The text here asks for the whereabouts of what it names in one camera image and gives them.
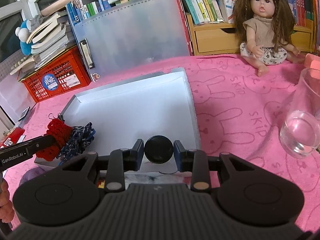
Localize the pink printed blanket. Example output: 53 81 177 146
0 54 320 233

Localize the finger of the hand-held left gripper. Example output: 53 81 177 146
26 135 56 157

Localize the blue white plush toy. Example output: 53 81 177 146
15 19 38 55

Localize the red packet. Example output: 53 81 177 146
0 127 25 148

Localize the translucent clipboard folder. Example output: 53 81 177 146
66 0 194 77

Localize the brown-haired baby doll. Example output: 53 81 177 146
232 0 307 77

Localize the white game box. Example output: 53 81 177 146
218 0 238 23

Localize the black round compact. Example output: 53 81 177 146
144 135 174 165

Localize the purple cloth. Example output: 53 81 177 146
19 167 48 188

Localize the red knitted cloth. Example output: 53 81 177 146
35 118 73 162

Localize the blue patterned cloth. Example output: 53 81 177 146
57 122 97 165

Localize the row of colourful books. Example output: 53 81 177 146
270 0 317 27
174 0 240 25

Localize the white cardboard box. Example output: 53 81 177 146
34 67 202 178

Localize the person's left hand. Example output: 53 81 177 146
0 180 15 224

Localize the red plastic crate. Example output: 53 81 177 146
20 45 92 103

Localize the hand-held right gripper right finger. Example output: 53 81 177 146
173 140 253 193

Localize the wooden drawer organizer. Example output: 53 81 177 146
185 12 315 56

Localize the stack of worn books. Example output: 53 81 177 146
10 0 77 80

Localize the clear glass cup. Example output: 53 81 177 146
279 68 320 159

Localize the row of thin books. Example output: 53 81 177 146
66 0 175 28

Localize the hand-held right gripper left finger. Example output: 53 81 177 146
60 139 145 193

